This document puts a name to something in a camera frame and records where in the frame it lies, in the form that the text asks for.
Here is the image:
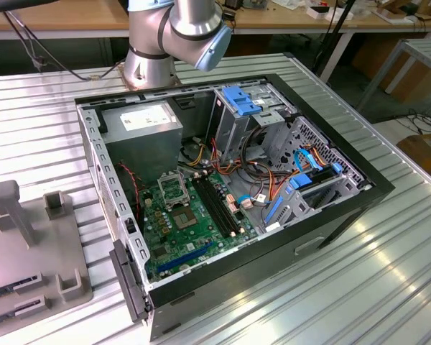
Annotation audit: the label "CPU socket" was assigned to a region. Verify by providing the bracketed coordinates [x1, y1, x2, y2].
[169, 203, 198, 231]

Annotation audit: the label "black RAM slot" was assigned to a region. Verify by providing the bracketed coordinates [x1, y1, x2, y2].
[192, 178, 229, 238]
[196, 177, 233, 236]
[201, 175, 238, 234]
[205, 175, 244, 233]

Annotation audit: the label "grey metal drive cage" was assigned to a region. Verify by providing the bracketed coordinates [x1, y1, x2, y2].
[205, 81, 296, 163]

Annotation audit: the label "metal socket cover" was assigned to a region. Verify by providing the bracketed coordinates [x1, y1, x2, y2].
[157, 171, 188, 210]

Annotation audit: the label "green motherboard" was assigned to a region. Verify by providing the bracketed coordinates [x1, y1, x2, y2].
[138, 171, 260, 284]

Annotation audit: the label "blue plastic bay lever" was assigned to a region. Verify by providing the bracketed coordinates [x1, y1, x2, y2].
[262, 196, 285, 226]

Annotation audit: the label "grey power supply unit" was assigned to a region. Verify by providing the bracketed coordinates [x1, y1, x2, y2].
[99, 101, 185, 188]

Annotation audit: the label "blue plastic drive latch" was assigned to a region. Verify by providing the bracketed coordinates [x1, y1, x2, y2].
[222, 85, 264, 116]

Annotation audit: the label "hard disk in blue carrier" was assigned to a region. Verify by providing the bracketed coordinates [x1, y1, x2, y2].
[289, 162, 343, 191]

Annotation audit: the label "blue expansion slot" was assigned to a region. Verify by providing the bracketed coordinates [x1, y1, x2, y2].
[156, 240, 217, 274]

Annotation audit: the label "grey metal disk bay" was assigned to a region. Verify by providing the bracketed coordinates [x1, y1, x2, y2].
[258, 115, 375, 234]

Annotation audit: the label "black open PC case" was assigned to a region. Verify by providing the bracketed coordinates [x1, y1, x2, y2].
[73, 73, 397, 342]

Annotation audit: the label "black tripod leg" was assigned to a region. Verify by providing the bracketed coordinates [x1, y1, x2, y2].
[312, 0, 356, 78]

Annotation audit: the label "white flat box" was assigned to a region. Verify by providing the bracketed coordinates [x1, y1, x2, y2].
[306, 4, 353, 21]

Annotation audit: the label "grey parts rack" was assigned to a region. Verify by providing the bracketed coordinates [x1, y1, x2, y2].
[0, 179, 95, 341]

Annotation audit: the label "brown cardboard box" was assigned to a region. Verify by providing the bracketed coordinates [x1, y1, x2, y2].
[397, 132, 431, 180]

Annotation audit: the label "coloured power wire bundle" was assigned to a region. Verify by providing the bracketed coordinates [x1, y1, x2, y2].
[210, 136, 299, 202]

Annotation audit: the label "yellow black power wires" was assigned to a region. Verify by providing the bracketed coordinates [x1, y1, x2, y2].
[186, 142, 206, 167]

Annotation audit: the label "light blue wire white plug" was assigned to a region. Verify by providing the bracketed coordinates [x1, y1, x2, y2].
[234, 193, 260, 211]

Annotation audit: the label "red black twisted wire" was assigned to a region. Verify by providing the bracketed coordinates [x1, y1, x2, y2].
[117, 162, 145, 221]

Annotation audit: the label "blue disk data wire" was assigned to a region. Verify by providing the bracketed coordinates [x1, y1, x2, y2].
[292, 147, 325, 174]

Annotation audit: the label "orange disk power wire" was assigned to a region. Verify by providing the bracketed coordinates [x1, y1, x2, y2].
[307, 143, 334, 170]

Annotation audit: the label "thin cable with connector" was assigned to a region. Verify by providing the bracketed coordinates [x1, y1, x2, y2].
[3, 10, 127, 82]

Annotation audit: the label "grey metal frame table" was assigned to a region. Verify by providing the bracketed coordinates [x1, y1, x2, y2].
[357, 37, 431, 116]

